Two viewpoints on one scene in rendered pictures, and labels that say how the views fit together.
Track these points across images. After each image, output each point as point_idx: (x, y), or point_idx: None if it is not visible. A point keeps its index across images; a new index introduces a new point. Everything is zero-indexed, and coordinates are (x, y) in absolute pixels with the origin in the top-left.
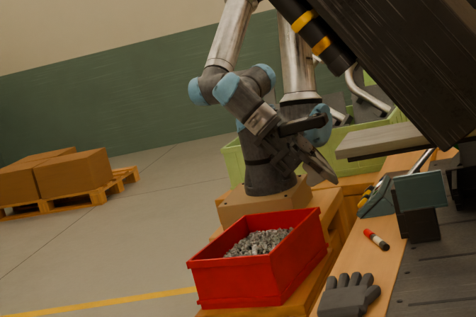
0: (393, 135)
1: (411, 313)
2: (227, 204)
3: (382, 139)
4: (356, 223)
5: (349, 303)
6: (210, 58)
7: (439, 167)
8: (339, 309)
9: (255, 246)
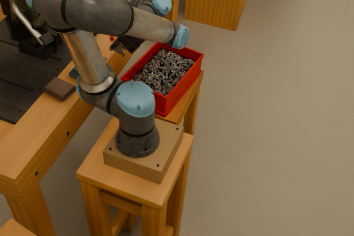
0: None
1: None
2: (176, 128)
3: None
4: (109, 56)
5: None
6: (166, 19)
7: (22, 104)
8: None
9: (165, 71)
